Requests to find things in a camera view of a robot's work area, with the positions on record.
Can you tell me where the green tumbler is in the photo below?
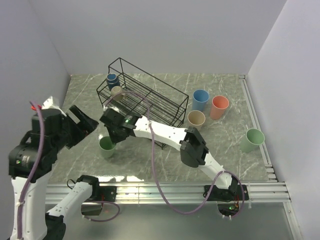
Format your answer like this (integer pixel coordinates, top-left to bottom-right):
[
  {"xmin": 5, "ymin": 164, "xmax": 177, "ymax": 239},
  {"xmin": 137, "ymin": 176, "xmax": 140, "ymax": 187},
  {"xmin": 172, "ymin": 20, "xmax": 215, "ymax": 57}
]
[
  {"xmin": 99, "ymin": 136, "xmax": 116, "ymax": 159},
  {"xmin": 239, "ymin": 128, "xmax": 265, "ymax": 153}
]

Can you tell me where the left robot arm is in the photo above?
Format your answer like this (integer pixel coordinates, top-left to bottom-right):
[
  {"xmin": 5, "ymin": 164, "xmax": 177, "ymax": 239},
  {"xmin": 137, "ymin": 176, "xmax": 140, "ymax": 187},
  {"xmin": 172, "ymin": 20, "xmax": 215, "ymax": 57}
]
[{"xmin": 8, "ymin": 103, "xmax": 101, "ymax": 240}]

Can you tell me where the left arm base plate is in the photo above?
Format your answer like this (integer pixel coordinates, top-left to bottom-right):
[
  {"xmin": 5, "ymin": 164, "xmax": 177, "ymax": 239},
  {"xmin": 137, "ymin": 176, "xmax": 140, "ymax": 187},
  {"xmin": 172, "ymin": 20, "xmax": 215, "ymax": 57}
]
[{"xmin": 87, "ymin": 186, "xmax": 117, "ymax": 202}]

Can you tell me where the beige ceramic mug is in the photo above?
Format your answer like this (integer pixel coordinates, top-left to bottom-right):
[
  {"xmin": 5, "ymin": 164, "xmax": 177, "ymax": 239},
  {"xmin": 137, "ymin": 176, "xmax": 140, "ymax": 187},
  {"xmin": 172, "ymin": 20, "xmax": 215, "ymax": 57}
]
[{"xmin": 110, "ymin": 85, "xmax": 124, "ymax": 101}]

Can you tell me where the beige plastic tumbler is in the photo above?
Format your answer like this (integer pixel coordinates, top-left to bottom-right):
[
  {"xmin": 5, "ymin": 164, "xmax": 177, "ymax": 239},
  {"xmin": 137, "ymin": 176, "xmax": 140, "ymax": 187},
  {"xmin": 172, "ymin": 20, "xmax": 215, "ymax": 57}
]
[{"xmin": 187, "ymin": 110, "xmax": 206, "ymax": 130}]

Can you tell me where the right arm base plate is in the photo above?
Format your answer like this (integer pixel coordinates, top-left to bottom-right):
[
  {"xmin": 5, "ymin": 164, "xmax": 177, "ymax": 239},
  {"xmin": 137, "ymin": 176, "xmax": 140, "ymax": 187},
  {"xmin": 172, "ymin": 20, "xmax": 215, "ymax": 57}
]
[{"xmin": 207, "ymin": 184, "xmax": 250, "ymax": 203}]

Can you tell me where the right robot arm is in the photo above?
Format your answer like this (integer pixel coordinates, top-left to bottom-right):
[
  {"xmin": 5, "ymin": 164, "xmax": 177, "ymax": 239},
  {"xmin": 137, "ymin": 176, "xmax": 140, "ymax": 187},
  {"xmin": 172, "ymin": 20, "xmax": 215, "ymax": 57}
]
[{"xmin": 100, "ymin": 107, "xmax": 239, "ymax": 202}]

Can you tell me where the aluminium side rail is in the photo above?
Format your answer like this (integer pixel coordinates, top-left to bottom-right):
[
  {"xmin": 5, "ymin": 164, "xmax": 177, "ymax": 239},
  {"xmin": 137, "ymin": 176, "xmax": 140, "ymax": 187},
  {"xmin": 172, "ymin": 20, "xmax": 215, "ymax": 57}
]
[{"xmin": 239, "ymin": 74, "xmax": 278, "ymax": 183}]

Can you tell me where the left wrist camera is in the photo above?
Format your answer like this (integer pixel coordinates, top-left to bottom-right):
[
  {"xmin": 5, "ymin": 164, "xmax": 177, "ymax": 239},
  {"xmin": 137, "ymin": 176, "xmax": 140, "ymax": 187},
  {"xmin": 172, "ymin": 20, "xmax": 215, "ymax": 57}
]
[{"xmin": 30, "ymin": 96, "xmax": 67, "ymax": 119}]

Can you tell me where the blue plastic tumbler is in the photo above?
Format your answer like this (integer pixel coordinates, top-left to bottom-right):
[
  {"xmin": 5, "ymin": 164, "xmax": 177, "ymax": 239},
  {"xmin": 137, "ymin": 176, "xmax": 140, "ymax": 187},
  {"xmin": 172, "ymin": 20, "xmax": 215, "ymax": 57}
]
[{"xmin": 192, "ymin": 89, "xmax": 210, "ymax": 112}]

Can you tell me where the dark blue glazed mug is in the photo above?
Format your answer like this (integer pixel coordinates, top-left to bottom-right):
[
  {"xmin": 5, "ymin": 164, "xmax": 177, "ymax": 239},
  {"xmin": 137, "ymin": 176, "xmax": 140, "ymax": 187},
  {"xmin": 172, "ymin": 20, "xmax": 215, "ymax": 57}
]
[{"xmin": 106, "ymin": 73, "xmax": 120, "ymax": 91}]

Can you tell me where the black wire dish rack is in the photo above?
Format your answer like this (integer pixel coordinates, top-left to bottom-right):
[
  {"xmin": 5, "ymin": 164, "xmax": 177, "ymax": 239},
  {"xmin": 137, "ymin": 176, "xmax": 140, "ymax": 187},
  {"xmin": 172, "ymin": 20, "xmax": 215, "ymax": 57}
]
[{"xmin": 96, "ymin": 57, "xmax": 190, "ymax": 150}]

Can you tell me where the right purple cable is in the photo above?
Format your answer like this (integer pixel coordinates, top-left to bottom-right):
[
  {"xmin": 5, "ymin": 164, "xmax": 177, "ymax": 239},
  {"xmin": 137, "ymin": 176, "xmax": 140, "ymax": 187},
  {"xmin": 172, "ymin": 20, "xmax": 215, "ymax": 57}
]
[{"xmin": 103, "ymin": 91, "xmax": 247, "ymax": 220}]

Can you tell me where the aluminium mounting rail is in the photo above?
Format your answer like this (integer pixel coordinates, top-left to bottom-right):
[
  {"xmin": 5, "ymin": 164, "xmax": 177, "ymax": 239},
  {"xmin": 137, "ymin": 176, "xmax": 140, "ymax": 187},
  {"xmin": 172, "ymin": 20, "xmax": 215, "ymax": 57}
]
[{"xmin": 44, "ymin": 182, "xmax": 292, "ymax": 204}]

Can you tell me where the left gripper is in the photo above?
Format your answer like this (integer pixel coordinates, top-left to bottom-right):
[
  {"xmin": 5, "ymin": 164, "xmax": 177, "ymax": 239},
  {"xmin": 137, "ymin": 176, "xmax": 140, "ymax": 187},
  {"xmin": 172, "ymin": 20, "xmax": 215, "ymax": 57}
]
[{"xmin": 52, "ymin": 104, "xmax": 99, "ymax": 151}]

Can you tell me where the salmon pink plastic tumbler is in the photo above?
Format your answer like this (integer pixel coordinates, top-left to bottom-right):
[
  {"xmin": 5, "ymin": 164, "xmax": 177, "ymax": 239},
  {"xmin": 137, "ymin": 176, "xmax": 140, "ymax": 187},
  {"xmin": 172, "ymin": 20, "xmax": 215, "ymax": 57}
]
[{"xmin": 210, "ymin": 95, "xmax": 229, "ymax": 120}]

